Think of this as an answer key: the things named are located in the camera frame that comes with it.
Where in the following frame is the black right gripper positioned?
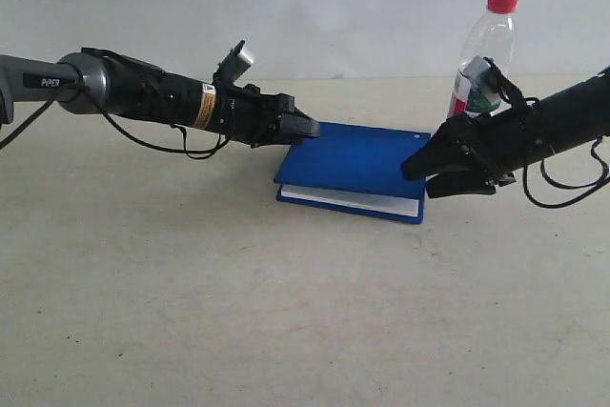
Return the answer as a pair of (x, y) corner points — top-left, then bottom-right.
(400, 104), (543, 198)

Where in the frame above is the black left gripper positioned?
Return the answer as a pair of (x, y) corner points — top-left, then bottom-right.
(213, 83), (320, 149)

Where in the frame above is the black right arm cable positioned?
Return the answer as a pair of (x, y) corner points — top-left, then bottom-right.
(521, 137), (610, 210)

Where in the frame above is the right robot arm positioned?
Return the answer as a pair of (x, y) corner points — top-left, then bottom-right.
(401, 66), (609, 198)

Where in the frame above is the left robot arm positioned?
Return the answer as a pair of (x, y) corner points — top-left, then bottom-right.
(1, 41), (321, 160)

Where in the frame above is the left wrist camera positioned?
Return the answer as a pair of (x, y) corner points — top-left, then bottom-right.
(213, 39), (255, 86)

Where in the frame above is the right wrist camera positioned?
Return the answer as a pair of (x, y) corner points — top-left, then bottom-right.
(462, 55), (507, 108)

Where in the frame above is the blue binder folder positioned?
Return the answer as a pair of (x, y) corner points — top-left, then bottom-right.
(274, 122), (431, 224)

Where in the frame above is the clear plastic water bottle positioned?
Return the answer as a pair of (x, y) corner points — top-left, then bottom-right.
(447, 0), (519, 117)

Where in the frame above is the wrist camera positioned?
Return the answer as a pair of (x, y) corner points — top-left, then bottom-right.
(213, 39), (255, 86)
(462, 55), (507, 108)

